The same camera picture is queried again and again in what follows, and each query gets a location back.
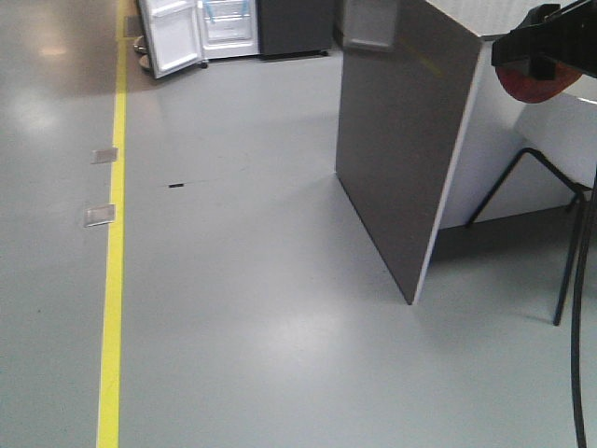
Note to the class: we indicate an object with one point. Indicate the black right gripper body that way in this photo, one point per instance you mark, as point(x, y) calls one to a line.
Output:
point(548, 35)

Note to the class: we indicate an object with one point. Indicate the red yellow apple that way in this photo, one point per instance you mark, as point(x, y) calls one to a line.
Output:
point(532, 90)

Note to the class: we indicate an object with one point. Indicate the white open fridge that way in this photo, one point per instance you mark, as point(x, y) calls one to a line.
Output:
point(228, 29)

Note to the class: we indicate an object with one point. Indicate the fridge door with shelves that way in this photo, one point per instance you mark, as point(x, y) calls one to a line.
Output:
point(172, 35)

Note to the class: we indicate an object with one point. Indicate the silver floor socket plate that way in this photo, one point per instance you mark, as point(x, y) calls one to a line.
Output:
point(104, 155)

